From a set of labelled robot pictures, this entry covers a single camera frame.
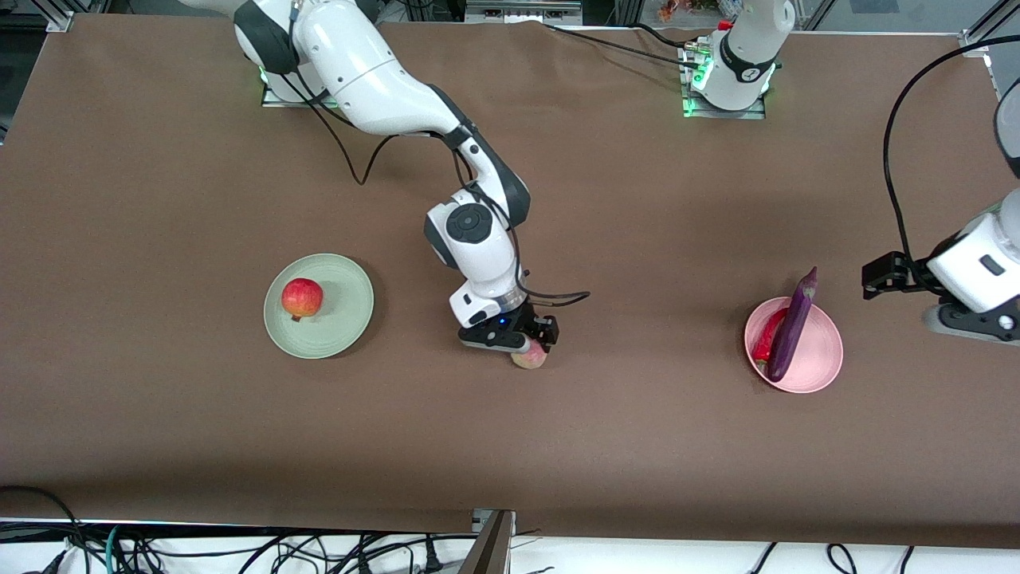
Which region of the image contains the pink round plate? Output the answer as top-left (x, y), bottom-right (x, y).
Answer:
top-left (743, 297), bottom-right (844, 395)

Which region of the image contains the red chili pepper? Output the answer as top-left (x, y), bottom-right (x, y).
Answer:
top-left (751, 307), bottom-right (790, 364)

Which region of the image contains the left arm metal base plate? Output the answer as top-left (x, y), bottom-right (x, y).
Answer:
top-left (679, 44), bottom-right (767, 120)

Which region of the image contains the purple eggplant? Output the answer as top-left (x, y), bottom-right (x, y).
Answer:
top-left (767, 266), bottom-right (819, 383)

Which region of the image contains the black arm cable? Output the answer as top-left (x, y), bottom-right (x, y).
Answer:
top-left (883, 36), bottom-right (1020, 272)
top-left (291, 72), bottom-right (592, 308)

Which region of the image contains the pink and green peach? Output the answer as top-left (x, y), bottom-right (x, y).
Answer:
top-left (511, 339), bottom-right (549, 370)

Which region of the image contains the dark post with metal bracket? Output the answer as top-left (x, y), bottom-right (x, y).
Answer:
top-left (458, 509), bottom-right (516, 574)

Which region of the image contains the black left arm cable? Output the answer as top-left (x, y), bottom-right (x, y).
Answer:
top-left (883, 36), bottom-right (1020, 272)

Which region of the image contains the pale green round plate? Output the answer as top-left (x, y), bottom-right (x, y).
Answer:
top-left (263, 253), bottom-right (375, 361)

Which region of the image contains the long black table cable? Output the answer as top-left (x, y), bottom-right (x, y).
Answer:
top-left (544, 22), bottom-right (702, 69)

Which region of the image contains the short black table cable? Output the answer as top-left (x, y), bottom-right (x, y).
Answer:
top-left (634, 22), bottom-right (694, 49)

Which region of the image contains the brown table cover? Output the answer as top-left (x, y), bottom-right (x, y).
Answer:
top-left (0, 12), bottom-right (1020, 551)

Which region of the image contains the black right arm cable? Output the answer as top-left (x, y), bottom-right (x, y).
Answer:
top-left (291, 72), bottom-right (592, 308)

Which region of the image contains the red apple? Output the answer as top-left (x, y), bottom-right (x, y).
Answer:
top-left (280, 277), bottom-right (325, 323)

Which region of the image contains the black floor cable loop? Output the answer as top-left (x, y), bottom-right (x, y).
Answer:
top-left (0, 486), bottom-right (84, 574)

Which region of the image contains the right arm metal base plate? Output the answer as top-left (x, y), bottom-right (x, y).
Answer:
top-left (261, 72), bottom-right (335, 108)

